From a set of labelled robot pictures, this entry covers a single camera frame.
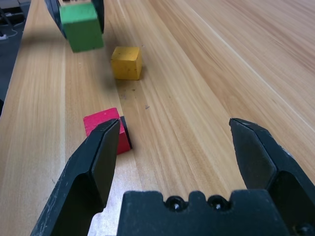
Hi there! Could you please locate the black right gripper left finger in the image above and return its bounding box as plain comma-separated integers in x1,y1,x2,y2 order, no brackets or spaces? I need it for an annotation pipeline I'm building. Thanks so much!
29,118,121,236

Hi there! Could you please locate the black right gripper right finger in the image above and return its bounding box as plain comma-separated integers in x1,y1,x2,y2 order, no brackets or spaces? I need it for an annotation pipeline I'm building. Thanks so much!
228,118,315,236

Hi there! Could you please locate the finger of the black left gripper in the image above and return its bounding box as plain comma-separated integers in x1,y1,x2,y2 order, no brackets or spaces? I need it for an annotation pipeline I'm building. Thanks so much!
91,0,105,34
44,0,68,40

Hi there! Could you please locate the green wooden block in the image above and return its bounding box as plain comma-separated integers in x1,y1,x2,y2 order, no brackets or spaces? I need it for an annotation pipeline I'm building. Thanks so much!
59,2,105,53

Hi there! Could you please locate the yellow wooden block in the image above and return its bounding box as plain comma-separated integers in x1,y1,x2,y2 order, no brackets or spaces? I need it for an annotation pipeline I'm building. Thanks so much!
110,46,143,81

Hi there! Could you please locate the red wooden block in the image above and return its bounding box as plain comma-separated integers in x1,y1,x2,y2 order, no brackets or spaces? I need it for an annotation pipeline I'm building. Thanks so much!
83,107,131,155

